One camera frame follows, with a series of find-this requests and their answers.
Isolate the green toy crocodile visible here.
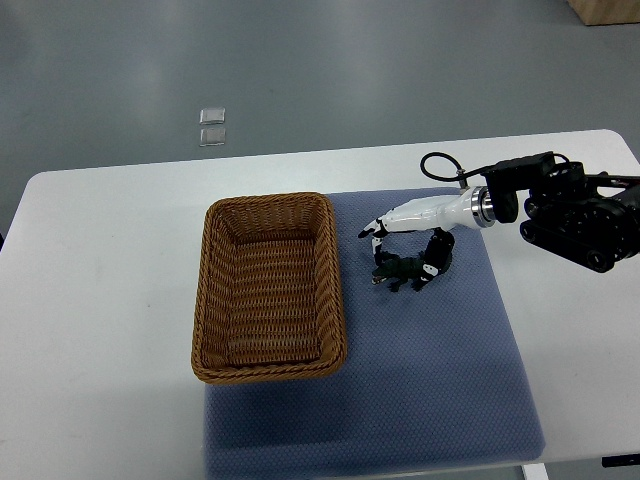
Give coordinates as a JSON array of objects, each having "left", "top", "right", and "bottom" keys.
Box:
[{"left": 372, "top": 252, "right": 440, "bottom": 293}]

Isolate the wooden box corner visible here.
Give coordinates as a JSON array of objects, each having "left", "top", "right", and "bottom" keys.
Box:
[{"left": 567, "top": 0, "right": 640, "bottom": 26}]

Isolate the white table leg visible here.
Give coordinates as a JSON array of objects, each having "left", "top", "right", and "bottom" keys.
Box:
[{"left": 521, "top": 463, "right": 549, "bottom": 480}]

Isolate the floor outlet plate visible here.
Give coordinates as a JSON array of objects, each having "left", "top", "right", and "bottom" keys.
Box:
[
  {"left": 199, "top": 107, "right": 226, "bottom": 125},
  {"left": 199, "top": 126, "right": 226, "bottom": 147}
]

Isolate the upper floor outlet plate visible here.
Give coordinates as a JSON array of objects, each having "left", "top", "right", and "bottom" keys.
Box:
[{"left": 199, "top": 107, "right": 226, "bottom": 125}]

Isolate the lower floor outlet plate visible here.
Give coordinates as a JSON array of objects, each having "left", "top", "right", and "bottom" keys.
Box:
[{"left": 199, "top": 126, "right": 226, "bottom": 147}]

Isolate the black table control panel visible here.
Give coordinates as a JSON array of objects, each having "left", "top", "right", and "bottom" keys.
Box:
[{"left": 601, "top": 454, "right": 640, "bottom": 468}]

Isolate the brown wicker basket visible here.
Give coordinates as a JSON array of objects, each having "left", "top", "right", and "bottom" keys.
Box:
[{"left": 191, "top": 192, "right": 347, "bottom": 385}]

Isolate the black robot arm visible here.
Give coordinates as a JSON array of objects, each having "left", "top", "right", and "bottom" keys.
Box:
[{"left": 420, "top": 151, "right": 639, "bottom": 273}]

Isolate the blue textured mat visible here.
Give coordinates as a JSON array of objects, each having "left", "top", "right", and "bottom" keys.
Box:
[{"left": 203, "top": 190, "right": 545, "bottom": 479}]

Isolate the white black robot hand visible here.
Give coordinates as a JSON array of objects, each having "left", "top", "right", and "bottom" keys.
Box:
[{"left": 359, "top": 187, "right": 496, "bottom": 281}]

